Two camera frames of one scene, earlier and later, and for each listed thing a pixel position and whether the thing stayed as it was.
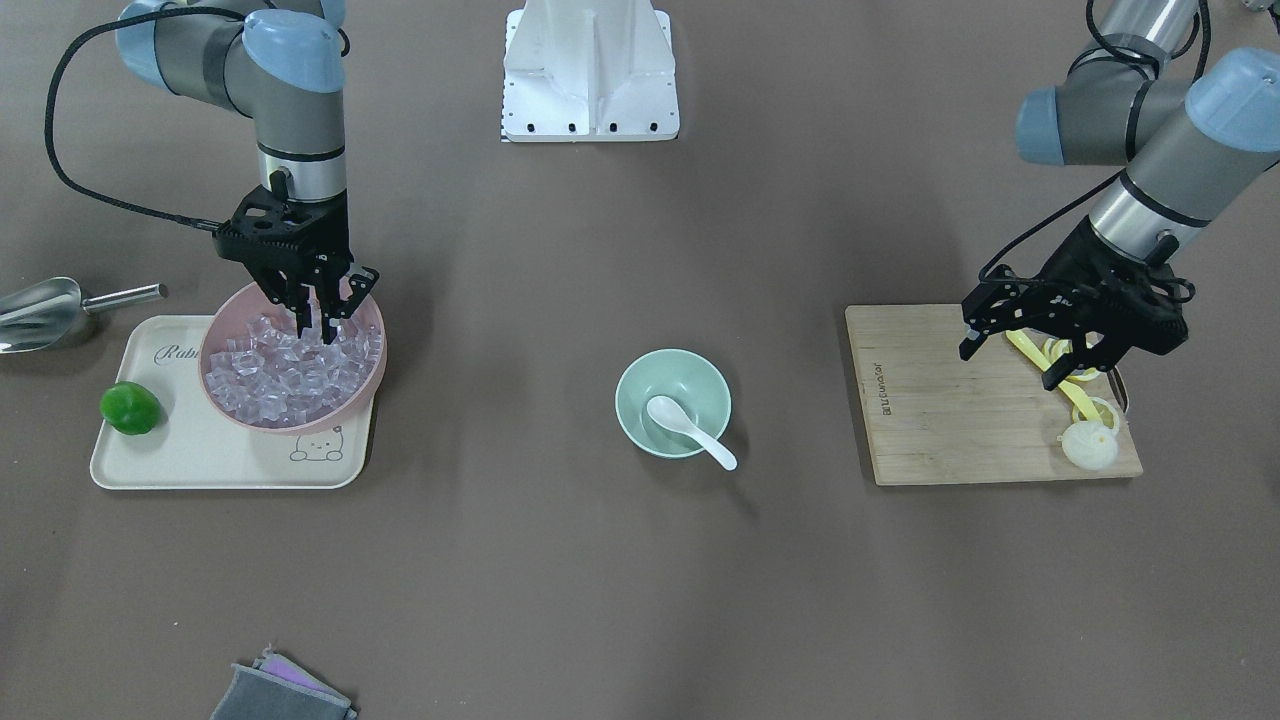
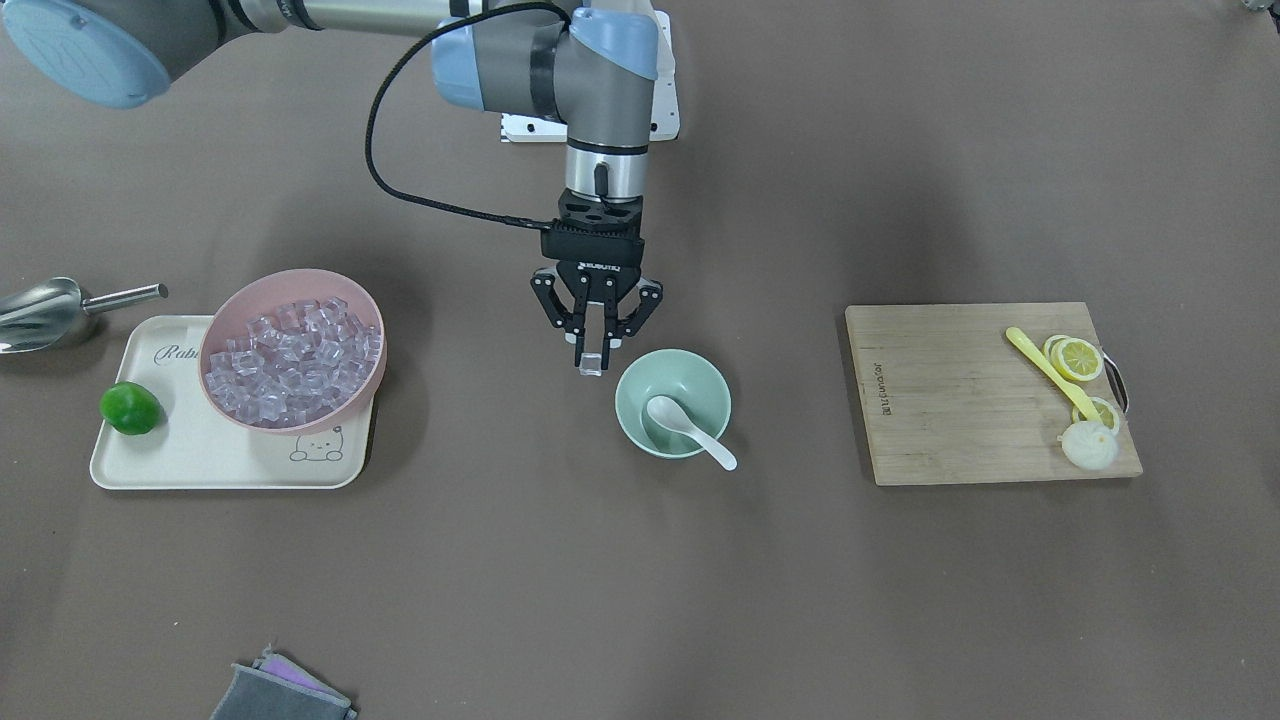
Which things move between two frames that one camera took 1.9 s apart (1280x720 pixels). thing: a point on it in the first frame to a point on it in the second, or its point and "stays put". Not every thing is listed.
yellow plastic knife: [1068, 387] stays put
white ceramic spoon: [668, 412] stays put
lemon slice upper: [1104, 410] stays put
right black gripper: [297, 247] to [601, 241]
